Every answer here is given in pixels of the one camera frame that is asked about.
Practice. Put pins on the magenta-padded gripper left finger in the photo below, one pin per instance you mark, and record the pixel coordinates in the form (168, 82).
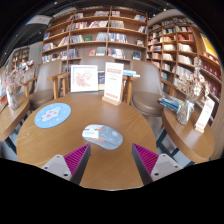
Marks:
(76, 159)

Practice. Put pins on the distant wooden book shelf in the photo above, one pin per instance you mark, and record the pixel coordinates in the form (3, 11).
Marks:
(20, 56)

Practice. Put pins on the round blue mouse pad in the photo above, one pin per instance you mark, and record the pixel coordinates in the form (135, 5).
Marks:
(52, 115)

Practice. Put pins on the white framed flower picture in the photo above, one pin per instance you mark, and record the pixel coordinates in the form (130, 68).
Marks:
(84, 78)

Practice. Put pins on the stack of blue books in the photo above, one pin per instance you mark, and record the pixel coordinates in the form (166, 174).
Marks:
(170, 102)

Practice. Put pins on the glass vase with pink flowers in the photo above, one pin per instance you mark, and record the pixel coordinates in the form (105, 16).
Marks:
(12, 100)

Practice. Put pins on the wide wooden bookshelf with books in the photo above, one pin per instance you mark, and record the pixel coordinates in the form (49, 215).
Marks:
(100, 30)

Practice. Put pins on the white ceiling panel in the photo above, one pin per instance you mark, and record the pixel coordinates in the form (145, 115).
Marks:
(39, 19)

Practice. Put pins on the dark upright book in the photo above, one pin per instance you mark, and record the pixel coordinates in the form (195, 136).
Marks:
(101, 78)

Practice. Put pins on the round wooden side table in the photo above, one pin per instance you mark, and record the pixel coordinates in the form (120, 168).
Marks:
(186, 138)
(11, 118)

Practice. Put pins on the small white sign, wooden base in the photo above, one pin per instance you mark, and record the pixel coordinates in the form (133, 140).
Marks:
(204, 115)

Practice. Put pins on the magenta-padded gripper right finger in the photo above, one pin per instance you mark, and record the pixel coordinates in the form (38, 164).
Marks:
(146, 159)

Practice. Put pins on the white red sign, wooden base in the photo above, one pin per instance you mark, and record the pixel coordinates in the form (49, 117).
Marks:
(113, 81)

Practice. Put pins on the glass vase with dried flowers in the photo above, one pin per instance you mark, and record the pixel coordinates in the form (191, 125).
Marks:
(185, 113)

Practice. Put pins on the brown leather wooden armchair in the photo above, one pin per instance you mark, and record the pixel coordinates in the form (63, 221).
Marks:
(146, 96)
(45, 86)
(96, 63)

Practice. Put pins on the tall wooden bookshelf with books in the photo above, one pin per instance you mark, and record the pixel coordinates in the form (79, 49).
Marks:
(180, 50)

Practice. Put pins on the grey computer mouse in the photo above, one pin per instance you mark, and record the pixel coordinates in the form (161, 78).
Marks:
(103, 137)

